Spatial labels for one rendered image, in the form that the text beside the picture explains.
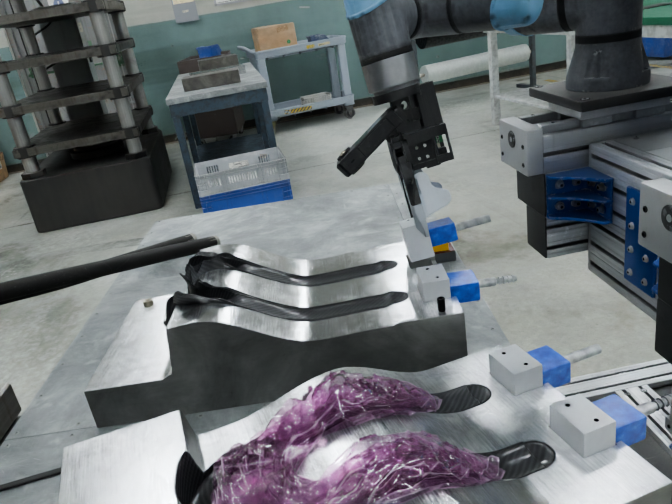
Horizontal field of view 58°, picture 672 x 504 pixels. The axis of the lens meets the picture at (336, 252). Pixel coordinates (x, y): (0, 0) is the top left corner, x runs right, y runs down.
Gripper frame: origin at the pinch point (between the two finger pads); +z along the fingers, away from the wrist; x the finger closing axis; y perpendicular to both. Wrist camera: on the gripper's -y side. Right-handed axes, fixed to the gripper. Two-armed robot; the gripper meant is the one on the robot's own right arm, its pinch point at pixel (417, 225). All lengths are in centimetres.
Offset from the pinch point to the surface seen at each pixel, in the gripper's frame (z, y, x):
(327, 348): 7.8, -16.5, -17.1
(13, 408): 10, -71, 0
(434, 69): -11, 98, 547
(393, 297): 6.4, -6.6, -9.6
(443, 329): 9.7, -1.6, -17.0
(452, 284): 6.0, 1.4, -12.2
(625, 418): 14.5, 11.2, -37.6
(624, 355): 91, 64, 103
